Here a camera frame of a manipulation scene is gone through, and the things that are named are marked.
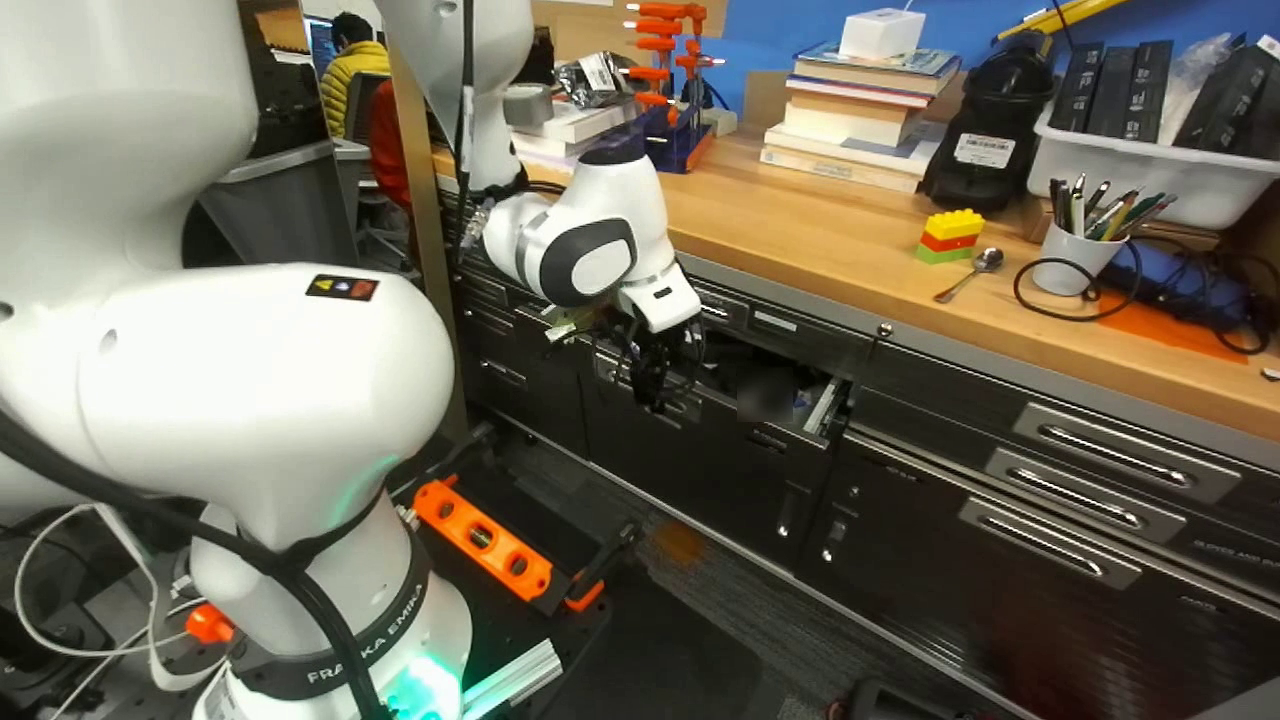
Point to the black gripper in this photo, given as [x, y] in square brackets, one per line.
[657, 353]

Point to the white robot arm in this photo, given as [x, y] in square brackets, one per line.
[256, 407]

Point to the open grey drawer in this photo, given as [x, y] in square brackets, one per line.
[735, 443]

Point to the orange spirit level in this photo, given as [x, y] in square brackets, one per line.
[500, 553]

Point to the stack of books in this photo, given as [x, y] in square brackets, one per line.
[871, 120]

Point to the colourful toy brick stack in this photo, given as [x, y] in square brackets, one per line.
[949, 233]

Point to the metal spoon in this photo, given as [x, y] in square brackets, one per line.
[981, 261]

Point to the grey trash bin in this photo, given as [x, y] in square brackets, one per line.
[287, 207]

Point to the person in yellow shirt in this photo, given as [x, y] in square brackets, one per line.
[356, 54]

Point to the white pen cup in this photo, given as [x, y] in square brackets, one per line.
[1065, 261]

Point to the closed cabinet drawers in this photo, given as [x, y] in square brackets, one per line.
[1068, 551]

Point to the white plastic bin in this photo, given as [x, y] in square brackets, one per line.
[1213, 189]

